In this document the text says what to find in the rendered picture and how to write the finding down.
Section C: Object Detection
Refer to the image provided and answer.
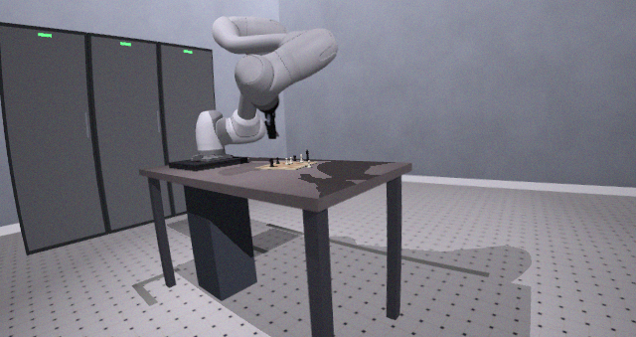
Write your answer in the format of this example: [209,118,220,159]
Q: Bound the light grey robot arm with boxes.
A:
[191,16,338,162]

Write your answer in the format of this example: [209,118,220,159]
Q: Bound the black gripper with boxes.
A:
[261,102,279,139]

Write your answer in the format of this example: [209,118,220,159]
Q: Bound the brown and cream chessboard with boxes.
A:
[254,161,308,170]

